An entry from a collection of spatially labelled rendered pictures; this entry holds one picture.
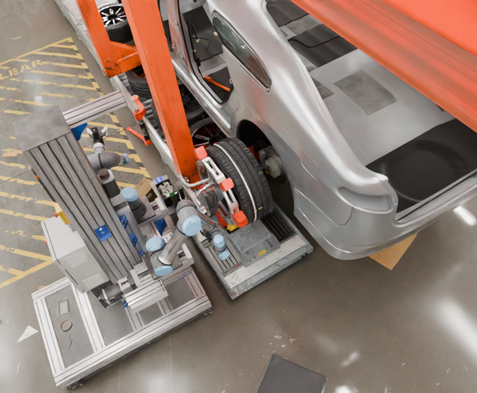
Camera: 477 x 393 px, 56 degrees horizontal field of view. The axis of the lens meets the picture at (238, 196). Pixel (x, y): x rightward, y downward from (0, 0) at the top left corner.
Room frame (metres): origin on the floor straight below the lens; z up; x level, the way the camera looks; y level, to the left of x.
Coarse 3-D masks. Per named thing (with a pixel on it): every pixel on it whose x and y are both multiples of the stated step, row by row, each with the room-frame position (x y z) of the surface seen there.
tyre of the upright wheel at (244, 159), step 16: (224, 144) 2.31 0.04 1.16; (240, 144) 2.26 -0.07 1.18; (224, 160) 2.14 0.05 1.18; (240, 160) 2.12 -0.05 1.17; (256, 160) 2.13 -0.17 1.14; (240, 176) 2.01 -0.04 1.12; (256, 176) 2.02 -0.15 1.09; (240, 192) 1.93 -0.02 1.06; (256, 192) 1.94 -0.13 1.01; (256, 208) 1.90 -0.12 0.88
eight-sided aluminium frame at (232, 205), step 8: (208, 160) 2.21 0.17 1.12; (200, 168) 2.34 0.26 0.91; (208, 168) 2.14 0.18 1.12; (216, 168) 2.12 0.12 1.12; (200, 176) 2.35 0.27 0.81; (216, 176) 2.05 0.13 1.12; (224, 192) 1.96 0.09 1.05; (232, 200) 1.93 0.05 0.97; (224, 208) 2.13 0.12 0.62; (232, 208) 1.88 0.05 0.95; (224, 216) 2.06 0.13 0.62; (232, 224) 1.89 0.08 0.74
